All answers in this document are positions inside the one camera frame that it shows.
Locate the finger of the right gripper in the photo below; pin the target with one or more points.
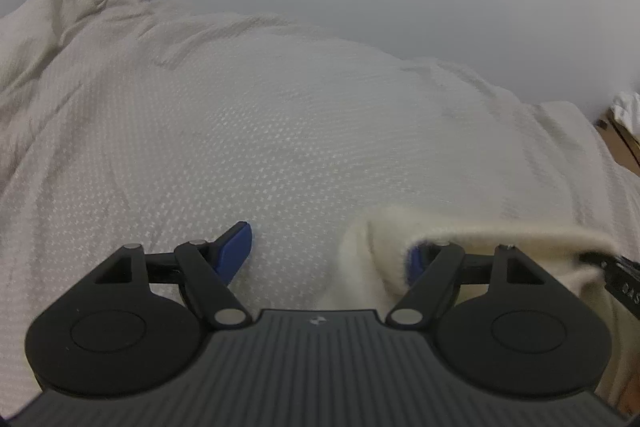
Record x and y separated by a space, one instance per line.
593 258

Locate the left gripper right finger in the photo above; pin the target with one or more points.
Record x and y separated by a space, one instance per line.
511 329

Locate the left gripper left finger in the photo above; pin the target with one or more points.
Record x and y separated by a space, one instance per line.
139 319

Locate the cream sweater with blue stripes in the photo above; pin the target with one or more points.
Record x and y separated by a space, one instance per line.
450 251

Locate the cardboard box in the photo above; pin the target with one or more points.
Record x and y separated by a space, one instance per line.
620 143

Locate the white crumpled cloth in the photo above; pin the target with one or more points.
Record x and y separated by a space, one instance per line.
625 109

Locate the grey bed cover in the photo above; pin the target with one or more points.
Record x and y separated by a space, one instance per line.
131 121

